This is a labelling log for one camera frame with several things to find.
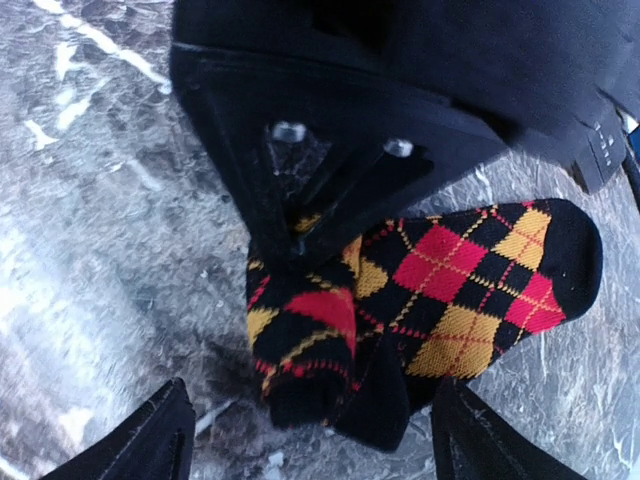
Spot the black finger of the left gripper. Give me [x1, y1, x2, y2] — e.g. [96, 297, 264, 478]
[169, 44, 300, 272]

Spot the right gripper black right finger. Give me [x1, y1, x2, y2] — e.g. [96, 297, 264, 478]
[431, 378, 584, 480]

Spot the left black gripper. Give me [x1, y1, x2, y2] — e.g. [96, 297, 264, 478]
[171, 1, 639, 260]

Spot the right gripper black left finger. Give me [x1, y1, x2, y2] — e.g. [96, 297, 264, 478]
[42, 378, 195, 480]

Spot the argyle black red orange sock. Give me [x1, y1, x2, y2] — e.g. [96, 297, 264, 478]
[246, 199, 603, 452]

